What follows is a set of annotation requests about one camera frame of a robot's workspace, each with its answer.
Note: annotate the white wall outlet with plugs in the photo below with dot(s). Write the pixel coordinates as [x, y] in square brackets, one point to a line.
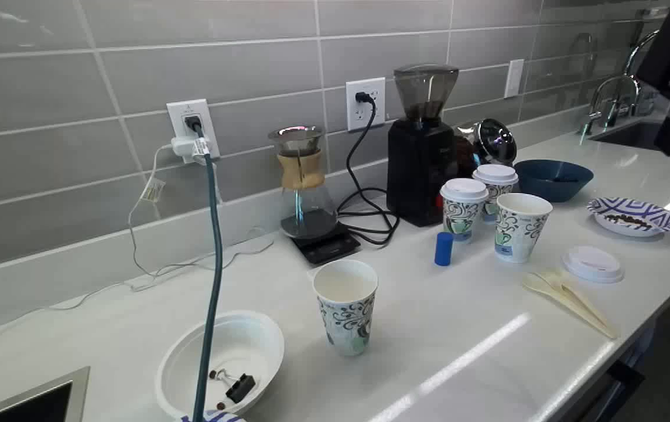
[179, 113]

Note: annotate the lidded floral paper cup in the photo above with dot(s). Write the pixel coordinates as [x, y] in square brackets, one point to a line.
[460, 212]
[497, 177]

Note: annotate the cream plastic knife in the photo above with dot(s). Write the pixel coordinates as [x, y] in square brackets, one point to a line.
[572, 305]

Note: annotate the empty white wall outlet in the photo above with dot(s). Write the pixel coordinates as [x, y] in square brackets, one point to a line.
[513, 78]

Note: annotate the black coffee grinder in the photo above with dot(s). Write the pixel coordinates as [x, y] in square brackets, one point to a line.
[420, 160]

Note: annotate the black coffee scale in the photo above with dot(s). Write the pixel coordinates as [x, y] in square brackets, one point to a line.
[325, 247]

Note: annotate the chrome kettle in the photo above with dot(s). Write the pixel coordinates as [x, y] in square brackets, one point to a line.
[494, 142]

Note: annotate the sink basin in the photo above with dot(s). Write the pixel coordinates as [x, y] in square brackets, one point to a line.
[630, 133]

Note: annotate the white plastic cup lid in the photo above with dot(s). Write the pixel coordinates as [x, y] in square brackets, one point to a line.
[594, 263]

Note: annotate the framed black tablet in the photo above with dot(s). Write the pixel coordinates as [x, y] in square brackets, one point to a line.
[32, 402]

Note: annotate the glass pour-over coffee carafe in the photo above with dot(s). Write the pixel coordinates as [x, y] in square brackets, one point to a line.
[303, 189]

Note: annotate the small blue cylinder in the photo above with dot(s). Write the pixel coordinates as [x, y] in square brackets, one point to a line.
[444, 250]

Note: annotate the blue patterned paper plate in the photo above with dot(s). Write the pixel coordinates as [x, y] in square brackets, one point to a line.
[635, 217]

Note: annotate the chrome sink faucet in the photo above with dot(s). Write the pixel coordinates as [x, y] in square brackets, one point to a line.
[613, 89]

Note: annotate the white outlet with black plug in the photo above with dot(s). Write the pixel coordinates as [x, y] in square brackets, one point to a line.
[372, 108]

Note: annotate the white power adapter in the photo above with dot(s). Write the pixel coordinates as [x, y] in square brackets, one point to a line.
[188, 149]

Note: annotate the white plastic bowl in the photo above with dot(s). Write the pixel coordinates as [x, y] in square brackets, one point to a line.
[254, 342]

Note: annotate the dark blue bowl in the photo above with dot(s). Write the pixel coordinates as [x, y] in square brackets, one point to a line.
[554, 181]

